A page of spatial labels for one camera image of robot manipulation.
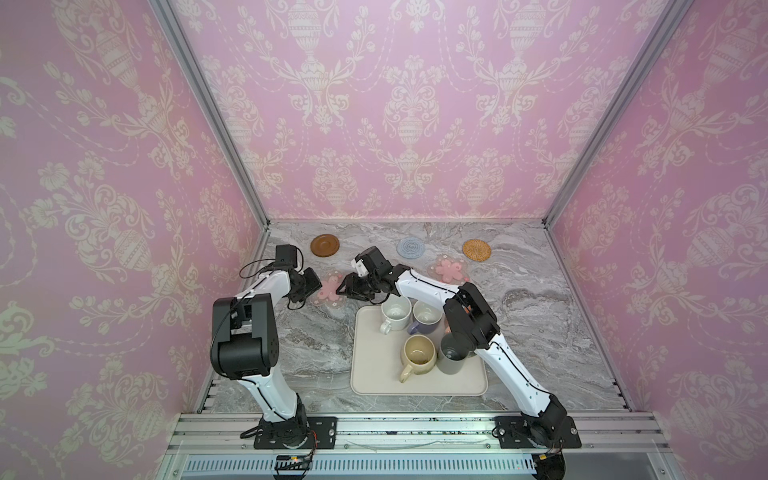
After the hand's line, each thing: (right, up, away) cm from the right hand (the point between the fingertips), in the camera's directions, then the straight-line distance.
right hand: (342, 292), depth 97 cm
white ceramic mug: (+17, -6, -3) cm, 19 cm away
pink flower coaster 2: (+37, +7, +10) cm, 39 cm away
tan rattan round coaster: (+48, +14, +16) cm, 53 cm away
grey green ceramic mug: (+34, -16, -12) cm, 39 cm away
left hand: (-8, +3, 0) cm, 8 cm away
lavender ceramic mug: (+27, -7, -5) cm, 28 cm away
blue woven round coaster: (+23, +15, +16) cm, 32 cm away
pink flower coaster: (-5, -1, +2) cm, 6 cm away
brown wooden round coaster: (-9, +16, +16) cm, 24 cm away
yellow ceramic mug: (+25, -16, -11) cm, 31 cm away
